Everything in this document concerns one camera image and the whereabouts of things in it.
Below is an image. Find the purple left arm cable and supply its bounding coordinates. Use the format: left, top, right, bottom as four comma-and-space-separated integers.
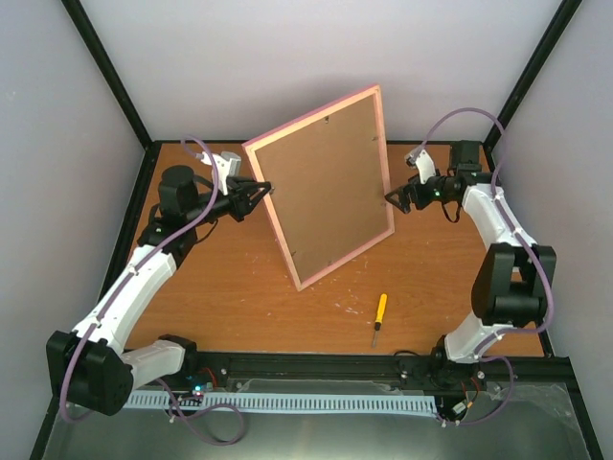
58, 134, 221, 423

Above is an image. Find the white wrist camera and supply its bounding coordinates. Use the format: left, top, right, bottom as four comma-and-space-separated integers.
200, 151, 241, 196
404, 147, 439, 185

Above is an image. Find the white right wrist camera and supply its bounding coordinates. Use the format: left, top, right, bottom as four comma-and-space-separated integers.
404, 147, 439, 185

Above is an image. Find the light blue slotted cable duct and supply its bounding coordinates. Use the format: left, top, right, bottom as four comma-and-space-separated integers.
128, 392, 439, 416

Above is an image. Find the pink picture frame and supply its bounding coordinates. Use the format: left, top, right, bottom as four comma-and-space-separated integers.
242, 84, 395, 290

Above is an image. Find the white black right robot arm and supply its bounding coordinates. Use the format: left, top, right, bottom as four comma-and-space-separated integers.
385, 141, 556, 386

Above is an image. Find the black corner post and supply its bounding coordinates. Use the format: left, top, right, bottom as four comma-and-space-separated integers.
60, 0, 154, 148
483, 0, 583, 145

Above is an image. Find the black left corner post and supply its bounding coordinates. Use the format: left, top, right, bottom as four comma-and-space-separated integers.
60, 0, 154, 148

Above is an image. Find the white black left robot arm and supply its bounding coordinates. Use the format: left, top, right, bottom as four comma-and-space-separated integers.
46, 166, 272, 416

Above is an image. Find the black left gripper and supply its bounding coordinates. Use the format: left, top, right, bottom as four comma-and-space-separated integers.
187, 177, 271, 227

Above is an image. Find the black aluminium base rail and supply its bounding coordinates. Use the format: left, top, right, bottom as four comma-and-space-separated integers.
167, 352, 579, 395

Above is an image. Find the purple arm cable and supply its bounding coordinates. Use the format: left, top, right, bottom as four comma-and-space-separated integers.
420, 107, 556, 426
58, 134, 221, 423

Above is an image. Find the yellow handled screwdriver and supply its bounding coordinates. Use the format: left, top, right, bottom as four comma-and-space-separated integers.
372, 293, 388, 349

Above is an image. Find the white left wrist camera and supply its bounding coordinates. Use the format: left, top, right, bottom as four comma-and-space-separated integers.
200, 151, 241, 196

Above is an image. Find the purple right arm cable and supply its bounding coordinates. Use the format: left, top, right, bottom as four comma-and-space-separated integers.
420, 107, 556, 426

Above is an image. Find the black right corner post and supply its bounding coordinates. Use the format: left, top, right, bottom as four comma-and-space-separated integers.
483, 0, 583, 145

